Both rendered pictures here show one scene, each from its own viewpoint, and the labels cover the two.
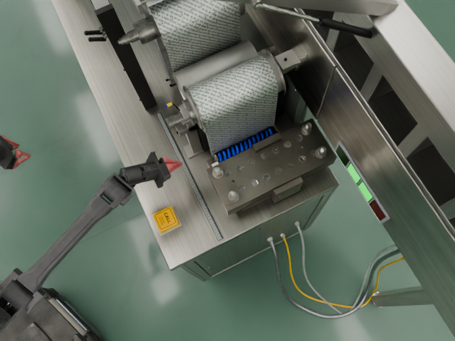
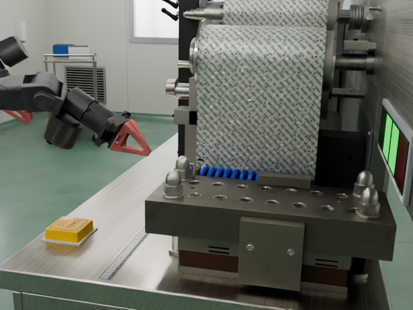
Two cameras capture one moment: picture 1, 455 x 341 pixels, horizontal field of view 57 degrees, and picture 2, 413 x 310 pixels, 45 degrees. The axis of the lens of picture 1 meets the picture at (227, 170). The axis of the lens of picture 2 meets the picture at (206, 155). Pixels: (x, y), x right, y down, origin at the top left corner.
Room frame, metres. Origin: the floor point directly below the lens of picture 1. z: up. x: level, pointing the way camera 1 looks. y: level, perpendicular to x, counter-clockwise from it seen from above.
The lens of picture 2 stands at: (-0.32, -0.46, 1.32)
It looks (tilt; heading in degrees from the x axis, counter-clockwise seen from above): 15 degrees down; 30
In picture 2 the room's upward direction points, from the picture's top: 1 degrees clockwise
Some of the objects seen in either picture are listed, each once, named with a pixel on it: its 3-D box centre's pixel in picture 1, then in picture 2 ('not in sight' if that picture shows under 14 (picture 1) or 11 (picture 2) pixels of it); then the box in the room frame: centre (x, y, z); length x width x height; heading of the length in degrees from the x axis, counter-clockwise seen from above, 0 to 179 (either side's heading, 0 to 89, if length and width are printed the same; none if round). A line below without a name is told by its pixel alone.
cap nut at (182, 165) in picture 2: (217, 170); (182, 166); (0.44, 0.03, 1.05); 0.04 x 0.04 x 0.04
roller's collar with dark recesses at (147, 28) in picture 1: (147, 30); (219, 15); (0.80, 0.16, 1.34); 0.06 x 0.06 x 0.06; 17
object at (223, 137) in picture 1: (242, 129); (255, 135); (0.55, -0.07, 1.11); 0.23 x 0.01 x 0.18; 107
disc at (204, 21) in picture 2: (194, 109); (204, 56); (0.57, 0.06, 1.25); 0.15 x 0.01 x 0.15; 17
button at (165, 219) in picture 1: (166, 219); (69, 229); (0.35, 0.24, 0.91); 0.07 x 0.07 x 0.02; 17
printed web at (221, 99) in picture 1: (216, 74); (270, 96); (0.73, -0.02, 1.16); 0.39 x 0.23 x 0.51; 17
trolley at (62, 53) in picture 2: not in sight; (74, 91); (3.82, 3.68, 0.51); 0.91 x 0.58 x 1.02; 41
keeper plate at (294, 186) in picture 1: (287, 191); (270, 254); (0.36, -0.19, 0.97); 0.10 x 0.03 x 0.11; 107
